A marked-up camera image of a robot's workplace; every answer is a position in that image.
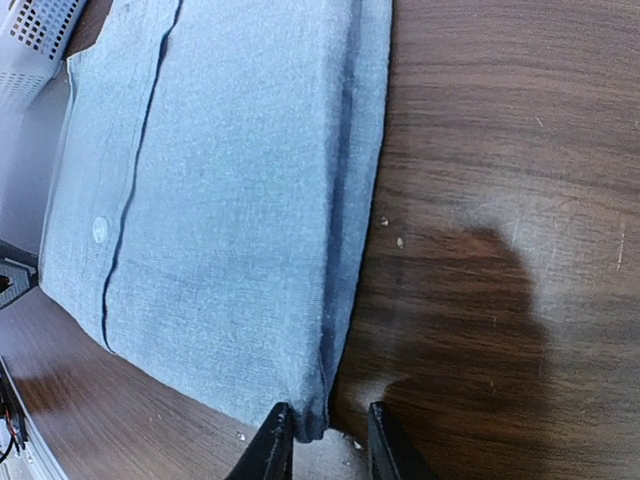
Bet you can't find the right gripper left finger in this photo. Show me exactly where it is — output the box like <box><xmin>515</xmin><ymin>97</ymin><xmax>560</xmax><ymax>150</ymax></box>
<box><xmin>226</xmin><ymin>402</ymin><xmax>294</xmax><ymax>480</ymax></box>

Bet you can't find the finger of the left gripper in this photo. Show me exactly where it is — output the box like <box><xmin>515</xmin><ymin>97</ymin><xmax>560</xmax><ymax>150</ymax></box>
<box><xmin>1</xmin><ymin>240</ymin><xmax>38</xmax><ymax>309</ymax></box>

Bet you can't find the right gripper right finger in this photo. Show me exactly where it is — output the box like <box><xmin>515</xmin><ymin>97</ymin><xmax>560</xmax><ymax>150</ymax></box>
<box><xmin>368</xmin><ymin>401</ymin><xmax>438</xmax><ymax>480</ymax></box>

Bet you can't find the grey long sleeve shirt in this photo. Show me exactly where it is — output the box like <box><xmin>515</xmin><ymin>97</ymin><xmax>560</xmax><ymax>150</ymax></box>
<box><xmin>40</xmin><ymin>1</ymin><xmax>392</xmax><ymax>443</ymax></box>

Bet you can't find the white plastic basket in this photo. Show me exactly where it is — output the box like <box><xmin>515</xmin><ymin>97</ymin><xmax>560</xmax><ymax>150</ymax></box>
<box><xmin>1</xmin><ymin>0</ymin><xmax>86</xmax><ymax>111</ymax></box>

